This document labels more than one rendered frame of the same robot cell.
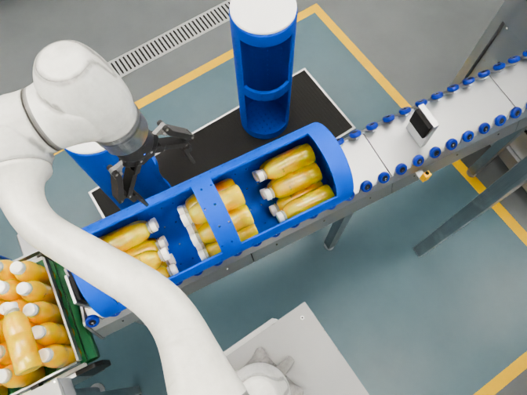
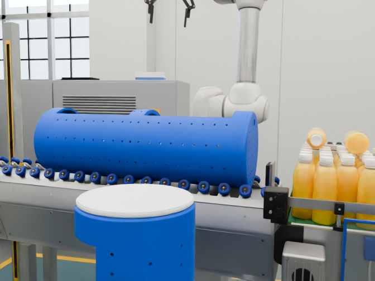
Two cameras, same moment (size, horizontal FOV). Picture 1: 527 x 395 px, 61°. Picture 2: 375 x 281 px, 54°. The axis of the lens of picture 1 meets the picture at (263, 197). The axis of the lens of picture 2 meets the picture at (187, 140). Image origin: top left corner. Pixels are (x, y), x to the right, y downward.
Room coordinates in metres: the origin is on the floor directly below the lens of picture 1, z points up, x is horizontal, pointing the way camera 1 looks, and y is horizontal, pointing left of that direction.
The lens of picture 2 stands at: (1.40, 1.33, 1.26)
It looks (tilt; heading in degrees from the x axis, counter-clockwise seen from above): 6 degrees down; 225
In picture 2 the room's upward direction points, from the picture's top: 1 degrees clockwise
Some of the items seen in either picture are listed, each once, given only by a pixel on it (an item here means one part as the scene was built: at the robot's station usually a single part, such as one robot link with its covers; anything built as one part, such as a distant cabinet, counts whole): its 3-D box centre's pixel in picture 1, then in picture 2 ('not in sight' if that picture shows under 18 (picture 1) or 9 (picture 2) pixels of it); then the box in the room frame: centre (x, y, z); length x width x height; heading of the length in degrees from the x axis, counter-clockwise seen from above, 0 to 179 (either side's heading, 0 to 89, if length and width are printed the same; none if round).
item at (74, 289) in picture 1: (80, 291); (269, 179); (0.25, 0.61, 0.99); 0.10 x 0.02 x 0.12; 25
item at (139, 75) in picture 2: not in sight; (150, 77); (-0.64, -1.13, 1.48); 0.24 x 0.12 x 0.08; 130
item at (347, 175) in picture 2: not in sight; (346, 191); (0.26, 0.89, 0.99); 0.07 x 0.07 x 0.19
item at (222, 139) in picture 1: (226, 164); not in sight; (1.12, 0.21, 0.07); 1.50 x 0.52 x 0.15; 122
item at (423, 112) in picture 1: (419, 127); not in sight; (0.82, -0.59, 1.00); 0.10 x 0.04 x 0.15; 25
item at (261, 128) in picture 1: (263, 73); not in sight; (1.38, -0.02, 0.59); 0.28 x 0.28 x 0.88
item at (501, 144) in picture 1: (496, 149); not in sight; (1.05, -1.25, 0.31); 0.06 x 0.06 x 0.63; 25
